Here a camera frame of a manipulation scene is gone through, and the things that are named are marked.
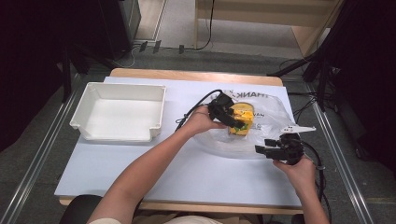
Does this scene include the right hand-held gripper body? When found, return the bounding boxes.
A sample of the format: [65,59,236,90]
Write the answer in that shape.
[273,124,318,166]

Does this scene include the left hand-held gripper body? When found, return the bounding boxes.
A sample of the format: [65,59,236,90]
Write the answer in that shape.
[207,91,237,123]

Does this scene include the yellow drink carton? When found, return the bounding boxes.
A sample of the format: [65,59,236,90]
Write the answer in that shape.
[228,102,255,136]

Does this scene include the clear plastic bag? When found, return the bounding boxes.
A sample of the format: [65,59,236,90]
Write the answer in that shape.
[191,90,297,161]

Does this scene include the white plastic tray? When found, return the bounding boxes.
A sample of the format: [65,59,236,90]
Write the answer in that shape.
[69,81,167,144]

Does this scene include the person's right hand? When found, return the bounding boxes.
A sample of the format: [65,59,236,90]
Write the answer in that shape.
[273,156,318,192]

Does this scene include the person's left hand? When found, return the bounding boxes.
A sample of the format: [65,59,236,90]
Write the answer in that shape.
[183,105,227,135]

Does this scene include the wooden table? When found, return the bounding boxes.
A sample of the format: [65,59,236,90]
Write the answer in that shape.
[58,67,305,216]

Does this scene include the white table sheet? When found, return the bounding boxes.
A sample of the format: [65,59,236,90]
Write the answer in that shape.
[54,76,303,208]

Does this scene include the black metal stand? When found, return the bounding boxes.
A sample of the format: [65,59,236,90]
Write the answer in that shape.
[59,38,113,105]
[266,46,335,113]

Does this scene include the wooden shelf unit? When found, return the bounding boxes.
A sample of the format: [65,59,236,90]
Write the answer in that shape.
[193,0,346,59]

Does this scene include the person's beige clothing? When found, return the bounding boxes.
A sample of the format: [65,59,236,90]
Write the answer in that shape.
[88,213,261,224]

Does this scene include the black curtain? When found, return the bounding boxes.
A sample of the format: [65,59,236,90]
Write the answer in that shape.
[326,0,396,171]

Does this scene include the black cabinet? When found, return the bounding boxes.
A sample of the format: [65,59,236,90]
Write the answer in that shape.
[66,0,142,62]

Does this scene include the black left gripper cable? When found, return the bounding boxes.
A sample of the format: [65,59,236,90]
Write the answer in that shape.
[175,89,224,133]

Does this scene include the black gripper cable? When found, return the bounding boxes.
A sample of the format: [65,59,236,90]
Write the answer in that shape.
[300,141,332,224]
[175,89,224,133]

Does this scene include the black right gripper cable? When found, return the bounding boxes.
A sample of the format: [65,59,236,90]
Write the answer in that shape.
[300,141,332,224]

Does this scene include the metal floor rail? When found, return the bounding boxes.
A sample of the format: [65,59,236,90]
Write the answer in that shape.
[305,83,375,224]
[0,73,82,224]

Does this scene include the black floor cable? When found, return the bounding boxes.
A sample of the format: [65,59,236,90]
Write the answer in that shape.
[181,0,217,52]

